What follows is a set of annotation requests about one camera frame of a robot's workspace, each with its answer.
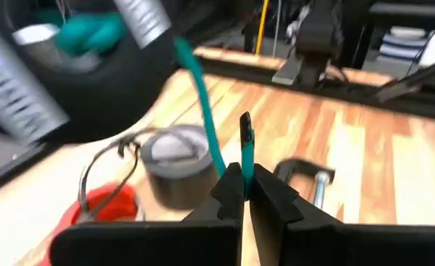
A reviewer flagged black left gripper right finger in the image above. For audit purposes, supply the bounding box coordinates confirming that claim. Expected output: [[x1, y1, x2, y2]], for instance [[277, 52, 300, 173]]
[[249, 163, 435, 266]]

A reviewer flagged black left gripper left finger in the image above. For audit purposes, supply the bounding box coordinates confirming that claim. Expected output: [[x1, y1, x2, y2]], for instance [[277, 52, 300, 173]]
[[49, 161, 246, 266]]

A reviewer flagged long green wire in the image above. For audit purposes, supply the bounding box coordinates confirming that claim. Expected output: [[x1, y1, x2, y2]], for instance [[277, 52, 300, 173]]
[[56, 13, 256, 201]]

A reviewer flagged black C-clamp with steel screw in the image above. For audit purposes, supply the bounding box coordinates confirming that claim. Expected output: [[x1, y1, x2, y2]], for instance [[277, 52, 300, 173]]
[[273, 157, 337, 210]]

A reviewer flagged red wire spool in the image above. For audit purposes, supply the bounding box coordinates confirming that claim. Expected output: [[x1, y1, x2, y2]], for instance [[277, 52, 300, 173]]
[[35, 182, 141, 266]]

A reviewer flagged grey duct tape roll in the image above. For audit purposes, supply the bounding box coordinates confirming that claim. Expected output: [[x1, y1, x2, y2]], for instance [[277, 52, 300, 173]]
[[140, 124, 219, 211]]

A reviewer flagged thin grey wire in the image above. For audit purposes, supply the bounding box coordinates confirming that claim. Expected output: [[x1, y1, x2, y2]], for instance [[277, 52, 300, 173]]
[[78, 126, 204, 223]]

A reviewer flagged yellow extension cable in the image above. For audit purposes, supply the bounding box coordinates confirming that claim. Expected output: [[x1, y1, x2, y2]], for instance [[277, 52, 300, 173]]
[[254, 0, 271, 56]]

